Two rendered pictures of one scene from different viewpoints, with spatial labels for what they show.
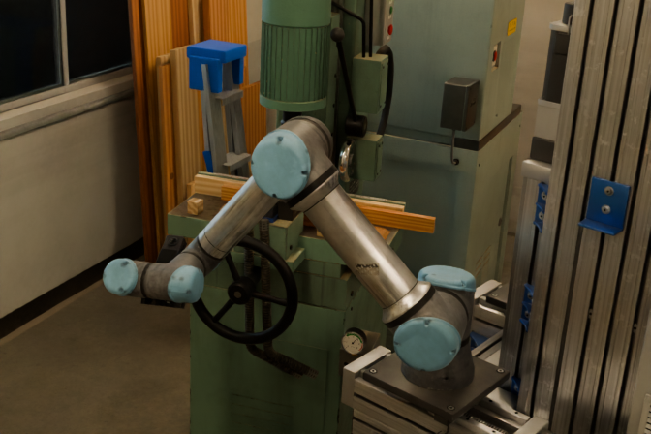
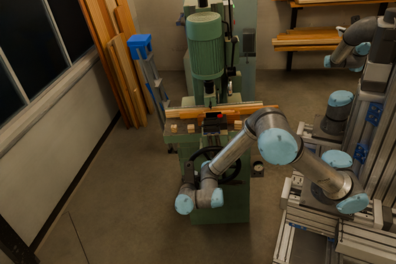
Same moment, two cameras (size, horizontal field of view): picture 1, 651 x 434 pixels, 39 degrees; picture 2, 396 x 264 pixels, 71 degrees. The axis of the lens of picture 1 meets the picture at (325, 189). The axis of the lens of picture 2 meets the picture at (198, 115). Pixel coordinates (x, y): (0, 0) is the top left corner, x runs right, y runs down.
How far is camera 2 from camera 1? 109 cm
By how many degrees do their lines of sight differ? 18
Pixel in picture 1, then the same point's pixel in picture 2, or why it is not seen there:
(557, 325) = (382, 162)
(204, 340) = not seen: hidden behind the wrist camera
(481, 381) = not seen: hidden behind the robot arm
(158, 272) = (203, 198)
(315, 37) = (218, 42)
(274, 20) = (198, 39)
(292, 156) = (289, 145)
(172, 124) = (121, 69)
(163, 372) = (153, 169)
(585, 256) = not seen: outside the picture
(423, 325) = (357, 200)
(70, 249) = (95, 129)
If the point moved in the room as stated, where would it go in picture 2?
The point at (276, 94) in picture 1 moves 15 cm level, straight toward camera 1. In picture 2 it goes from (204, 72) to (214, 85)
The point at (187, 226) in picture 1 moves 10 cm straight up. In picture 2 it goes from (174, 138) to (171, 125)
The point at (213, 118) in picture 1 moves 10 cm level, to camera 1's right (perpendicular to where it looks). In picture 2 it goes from (147, 70) to (158, 67)
